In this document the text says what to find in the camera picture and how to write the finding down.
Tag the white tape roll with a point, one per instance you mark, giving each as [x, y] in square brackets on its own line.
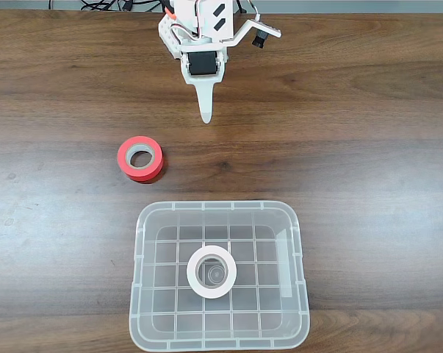
[212, 252]

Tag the black camera on white bracket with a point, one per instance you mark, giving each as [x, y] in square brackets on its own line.
[259, 36]

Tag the red tape roll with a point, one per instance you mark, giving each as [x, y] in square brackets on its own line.
[123, 158]

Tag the clear plastic grid box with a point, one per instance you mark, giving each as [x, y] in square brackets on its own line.
[162, 294]

